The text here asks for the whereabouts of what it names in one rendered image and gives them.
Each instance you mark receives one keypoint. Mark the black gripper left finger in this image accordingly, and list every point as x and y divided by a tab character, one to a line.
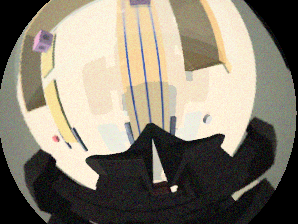
137	161

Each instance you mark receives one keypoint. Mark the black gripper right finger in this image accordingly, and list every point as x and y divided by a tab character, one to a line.
175	153

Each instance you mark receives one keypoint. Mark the tan striped strip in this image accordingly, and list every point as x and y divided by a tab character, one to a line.
146	88

